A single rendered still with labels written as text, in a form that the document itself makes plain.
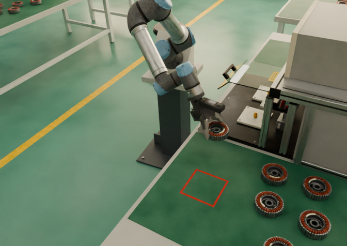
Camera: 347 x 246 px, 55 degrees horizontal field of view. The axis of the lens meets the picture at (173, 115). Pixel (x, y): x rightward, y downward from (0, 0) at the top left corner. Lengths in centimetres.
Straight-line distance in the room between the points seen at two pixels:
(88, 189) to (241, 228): 146
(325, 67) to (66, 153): 212
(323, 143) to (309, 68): 32
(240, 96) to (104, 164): 127
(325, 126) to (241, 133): 43
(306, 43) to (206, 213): 78
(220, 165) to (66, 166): 153
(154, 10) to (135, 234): 103
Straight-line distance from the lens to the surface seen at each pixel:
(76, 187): 260
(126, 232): 136
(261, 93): 201
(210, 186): 148
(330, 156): 159
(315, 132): 152
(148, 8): 170
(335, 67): 147
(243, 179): 152
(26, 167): 291
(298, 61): 149
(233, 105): 191
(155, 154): 270
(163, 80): 159
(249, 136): 171
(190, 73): 146
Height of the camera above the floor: 186
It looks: 37 degrees down
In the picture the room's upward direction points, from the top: 3 degrees counter-clockwise
